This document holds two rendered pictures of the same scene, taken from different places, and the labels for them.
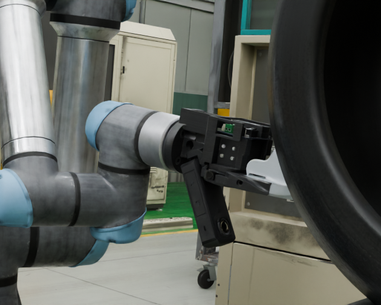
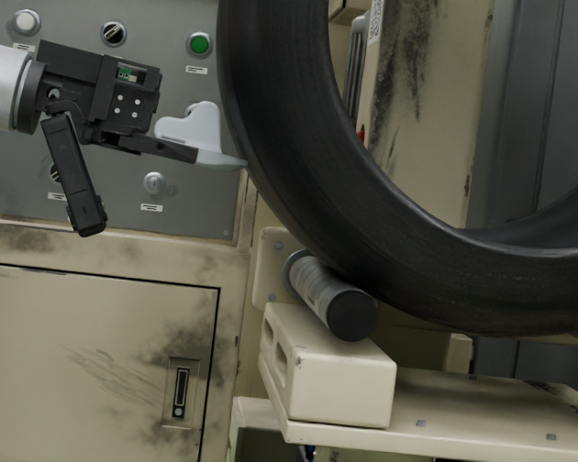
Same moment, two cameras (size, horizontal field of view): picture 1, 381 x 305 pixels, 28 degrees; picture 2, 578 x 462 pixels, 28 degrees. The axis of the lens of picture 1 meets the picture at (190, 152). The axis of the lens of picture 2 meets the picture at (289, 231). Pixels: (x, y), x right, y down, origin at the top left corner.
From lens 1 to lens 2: 0.57 m
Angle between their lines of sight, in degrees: 44
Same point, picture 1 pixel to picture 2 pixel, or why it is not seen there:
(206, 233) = (87, 217)
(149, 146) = not seen: outside the picture
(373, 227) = (400, 195)
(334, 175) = (354, 137)
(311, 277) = (8, 293)
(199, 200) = (75, 171)
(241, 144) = (150, 97)
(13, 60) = not seen: outside the picture
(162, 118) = (7, 52)
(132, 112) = not seen: outside the picture
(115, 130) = not seen: outside the picture
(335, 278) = (48, 291)
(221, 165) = (119, 124)
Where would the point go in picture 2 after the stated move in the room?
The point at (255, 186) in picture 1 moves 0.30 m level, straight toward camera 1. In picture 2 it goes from (179, 152) to (412, 180)
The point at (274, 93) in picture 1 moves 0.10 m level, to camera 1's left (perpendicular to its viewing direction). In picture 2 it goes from (269, 34) to (174, 12)
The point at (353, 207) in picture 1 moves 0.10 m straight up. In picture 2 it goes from (376, 173) to (392, 55)
